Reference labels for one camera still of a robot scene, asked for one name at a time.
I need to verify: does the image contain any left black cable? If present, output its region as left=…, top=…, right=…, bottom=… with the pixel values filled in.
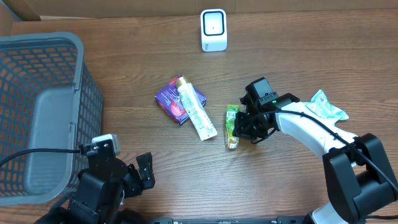
left=0, top=147, right=86, bottom=169

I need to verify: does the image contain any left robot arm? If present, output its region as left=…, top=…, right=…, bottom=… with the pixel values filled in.
left=36, top=139, right=155, bottom=224

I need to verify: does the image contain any grey plastic basket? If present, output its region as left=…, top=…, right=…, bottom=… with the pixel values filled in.
left=1, top=32, right=104, bottom=206

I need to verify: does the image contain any purple red packet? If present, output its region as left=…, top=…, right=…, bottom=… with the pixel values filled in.
left=154, top=75, right=206, bottom=125

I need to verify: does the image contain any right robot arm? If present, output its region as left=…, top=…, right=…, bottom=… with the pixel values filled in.
left=233, top=77, right=397, bottom=223

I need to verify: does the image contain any white barcode scanner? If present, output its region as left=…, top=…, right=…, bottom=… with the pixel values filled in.
left=200, top=9, right=228, bottom=52

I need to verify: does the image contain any green yellow drink carton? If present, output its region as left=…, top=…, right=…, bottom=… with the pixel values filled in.
left=224, top=105, right=240, bottom=150

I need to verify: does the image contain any white tube gold cap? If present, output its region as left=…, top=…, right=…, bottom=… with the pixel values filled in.
left=175, top=77, right=218, bottom=141

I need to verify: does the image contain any light blue plastic packet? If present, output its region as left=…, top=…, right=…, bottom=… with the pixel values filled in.
left=304, top=90, right=349, bottom=125

